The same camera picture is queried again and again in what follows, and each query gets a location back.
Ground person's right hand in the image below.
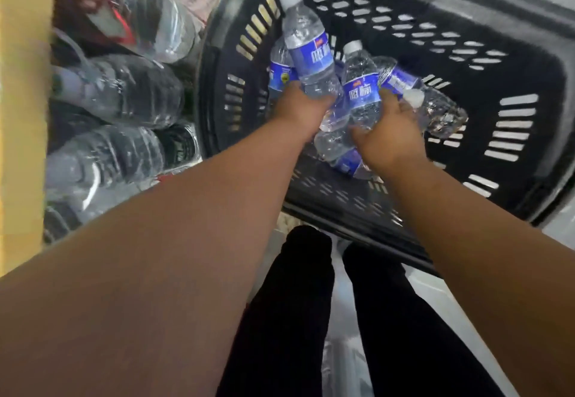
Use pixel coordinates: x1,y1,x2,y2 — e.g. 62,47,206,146
351,89,428,174

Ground person's left hand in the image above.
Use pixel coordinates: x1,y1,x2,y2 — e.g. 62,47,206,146
274,81,342,142

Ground blue label water bottle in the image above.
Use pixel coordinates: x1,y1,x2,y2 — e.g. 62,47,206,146
341,40,383,131
314,95,374,180
279,0,343,99
376,56,469,140
268,37,300,111

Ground person's left forearm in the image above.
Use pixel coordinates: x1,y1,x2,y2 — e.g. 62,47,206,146
0,116,311,397

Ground person's right forearm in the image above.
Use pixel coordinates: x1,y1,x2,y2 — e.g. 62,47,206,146
381,155,575,397

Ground black plastic shopping basket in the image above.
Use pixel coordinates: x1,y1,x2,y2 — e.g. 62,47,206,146
195,0,575,277

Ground person's right leg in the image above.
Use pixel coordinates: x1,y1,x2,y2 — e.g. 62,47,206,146
343,243,506,397

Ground person's leg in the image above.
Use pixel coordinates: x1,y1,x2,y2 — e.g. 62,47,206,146
216,225,336,397
343,243,506,397

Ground person's left leg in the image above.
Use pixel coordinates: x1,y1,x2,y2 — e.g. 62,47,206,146
216,225,336,397

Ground yellow shelf upright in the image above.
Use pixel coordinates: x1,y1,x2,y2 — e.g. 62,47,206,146
0,0,56,277

